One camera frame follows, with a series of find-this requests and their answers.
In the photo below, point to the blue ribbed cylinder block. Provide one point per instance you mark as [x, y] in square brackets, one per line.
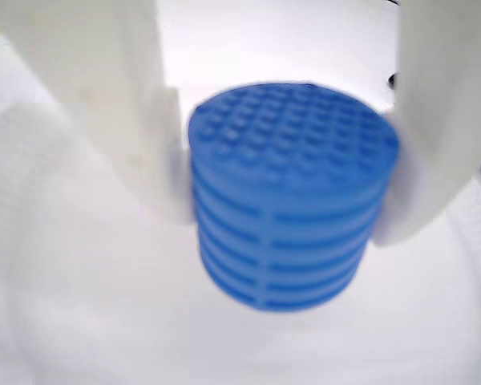
[288, 192]

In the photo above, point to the white dish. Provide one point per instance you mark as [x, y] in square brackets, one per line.
[264, 345]

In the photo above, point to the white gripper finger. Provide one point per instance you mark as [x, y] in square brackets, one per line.
[445, 100]
[96, 72]

